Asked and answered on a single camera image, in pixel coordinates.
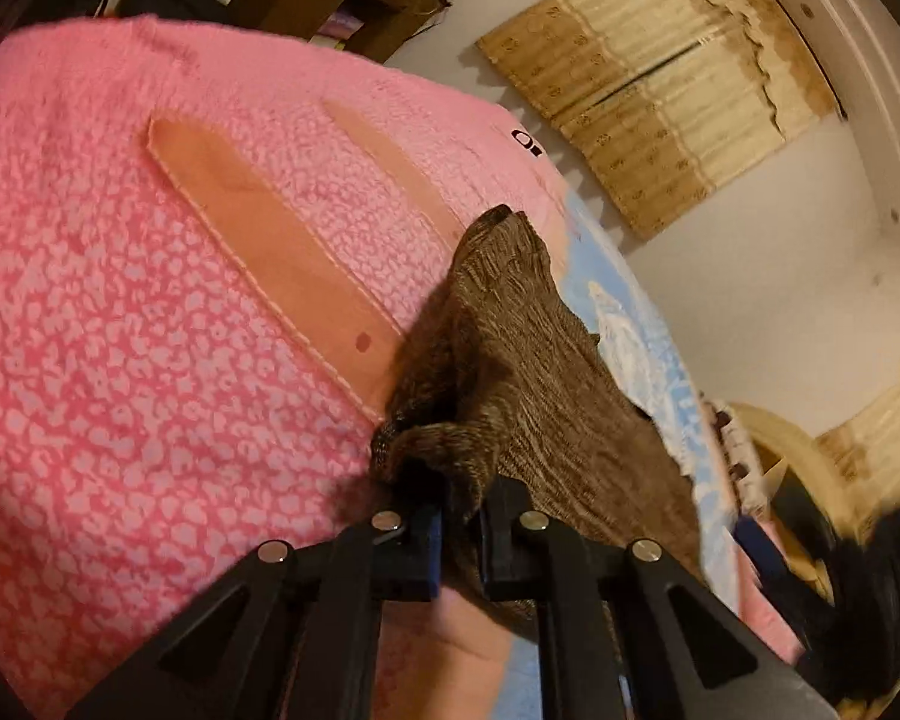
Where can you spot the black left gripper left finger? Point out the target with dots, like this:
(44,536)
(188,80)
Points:
(284,633)

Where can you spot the pink pillow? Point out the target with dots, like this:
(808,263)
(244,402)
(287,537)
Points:
(759,557)

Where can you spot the cream wooden headboard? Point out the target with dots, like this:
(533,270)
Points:
(784,448)

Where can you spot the pink fleece blanket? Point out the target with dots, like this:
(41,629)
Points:
(204,233)

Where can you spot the beige patterned window curtain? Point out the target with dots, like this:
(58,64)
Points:
(665,100)

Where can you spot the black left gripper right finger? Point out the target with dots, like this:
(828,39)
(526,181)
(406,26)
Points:
(626,631)

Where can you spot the blue polka dot bedsheet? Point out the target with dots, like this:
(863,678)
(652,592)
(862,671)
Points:
(597,284)

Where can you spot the brown knitted sweater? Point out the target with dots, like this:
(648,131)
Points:
(498,377)

